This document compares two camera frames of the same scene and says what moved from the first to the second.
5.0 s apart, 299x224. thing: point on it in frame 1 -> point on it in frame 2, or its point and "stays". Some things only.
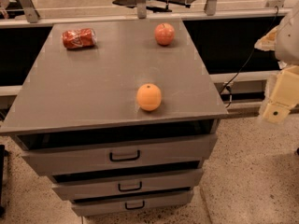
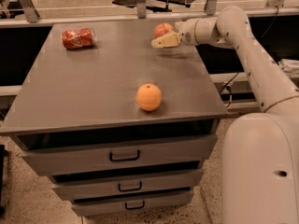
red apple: (164, 34) stays
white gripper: (288, 42) -> (187, 33)
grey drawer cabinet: (120, 113) stays
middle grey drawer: (111, 183) stays
